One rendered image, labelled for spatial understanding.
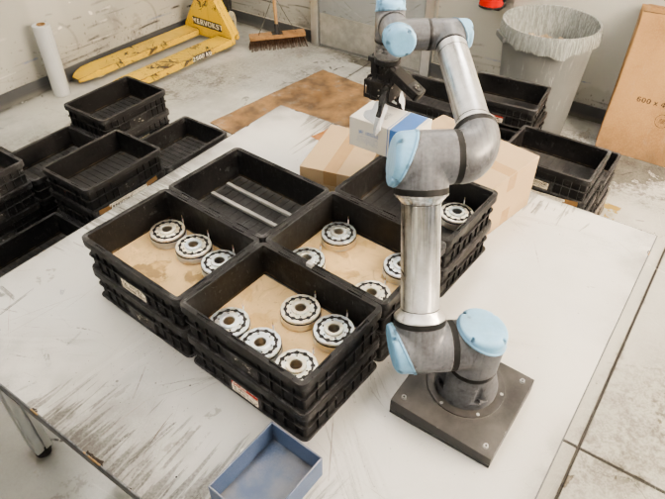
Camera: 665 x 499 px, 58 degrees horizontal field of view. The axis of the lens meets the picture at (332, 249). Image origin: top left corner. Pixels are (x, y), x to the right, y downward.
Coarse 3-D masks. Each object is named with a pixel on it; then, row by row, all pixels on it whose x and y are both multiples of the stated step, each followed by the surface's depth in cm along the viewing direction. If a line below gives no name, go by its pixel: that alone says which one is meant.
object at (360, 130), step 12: (396, 108) 176; (360, 120) 171; (384, 120) 170; (396, 120) 170; (408, 120) 170; (420, 120) 170; (360, 132) 173; (372, 132) 170; (384, 132) 168; (396, 132) 166; (360, 144) 175; (372, 144) 173; (384, 144) 170
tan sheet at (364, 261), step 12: (312, 240) 178; (360, 240) 178; (324, 252) 174; (336, 252) 174; (348, 252) 174; (360, 252) 174; (372, 252) 174; (384, 252) 174; (336, 264) 170; (348, 264) 170; (360, 264) 170; (372, 264) 170; (348, 276) 166; (360, 276) 166; (372, 276) 166
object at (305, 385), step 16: (240, 256) 158; (288, 256) 158; (224, 272) 153; (320, 272) 153; (368, 304) 145; (208, 320) 141; (368, 320) 141; (224, 336) 138; (352, 336) 137; (256, 352) 133; (336, 352) 133; (272, 368) 130; (320, 368) 130; (288, 384) 130; (304, 384) 127
